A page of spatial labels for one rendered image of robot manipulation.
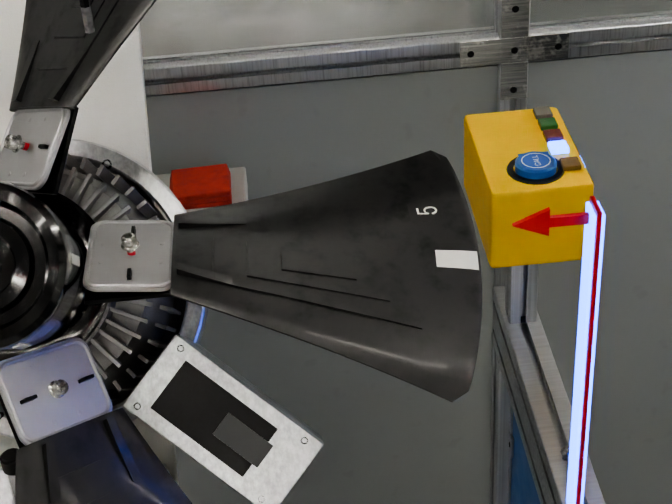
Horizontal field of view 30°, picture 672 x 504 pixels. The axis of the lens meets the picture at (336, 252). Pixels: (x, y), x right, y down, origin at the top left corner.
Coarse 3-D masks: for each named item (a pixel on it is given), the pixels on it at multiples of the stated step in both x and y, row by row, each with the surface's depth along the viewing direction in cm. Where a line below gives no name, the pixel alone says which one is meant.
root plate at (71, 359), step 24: (24, 360) 90; (48, 360) 91; (72, 360) 93; (0, 384) 88; (24, 384) 89; (48, 384) 91; (72, 384) 92; (96, 384) 94; (24, 408) 88; (48, 408) 90; (72, 408) 91; (96, 408) 93; (24, 432) 87; (48, 432) 89
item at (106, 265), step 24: (96, 240) 93; (120, 240) 93; (144, 240) 93; (168, 240) 93; (96, 264) 90; (120, 264) 90; (144, 264) 91; (168, 264) 91; (96, 288) 88; (120, 288) 88; (144, 288) 88; (168, 288) 89
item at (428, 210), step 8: (432, 200) 96; (408, 208) 96; (416, 208) 96; (424, 208) 96; (432, 208) 96; (440, 208) 96; (416, 216) 95; (424, 216) 95; (432, 216) 95; (440, 216) 95
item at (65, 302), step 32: (0, 192) 85; (0, 224) 85; (32, 224) 86; (64, 224) 88; (0, 256) 86; (32, 256) 86; (64, 256) 85; (0, 288) 86; (32, 288) 86; (64, 288) 85; (0, 320) 85; (32, 320) 85; (64, 320) 90; (96, 320) 96; (0, 352) 87
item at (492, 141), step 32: (480, 128) 127; (512, 128) 127; (480, 160) 122; (512, 160) 121; (480, 192) 123; (512, 192) 117; (544, 192) 117; (576, 192) 118; (480, 224) 125; (512, 256) 121; (544, 256) 122; (576, 256) 122
